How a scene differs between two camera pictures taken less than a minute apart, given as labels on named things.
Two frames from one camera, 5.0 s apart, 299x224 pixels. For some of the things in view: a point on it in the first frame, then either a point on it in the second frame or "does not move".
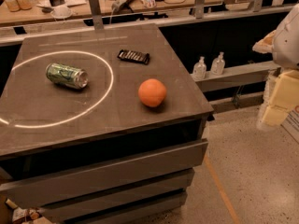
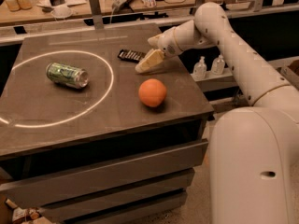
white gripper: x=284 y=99 → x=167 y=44
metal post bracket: x=95 y=10 does not move
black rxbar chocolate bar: x=135 y=56 does not move
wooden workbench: x=31 y=5 does not move
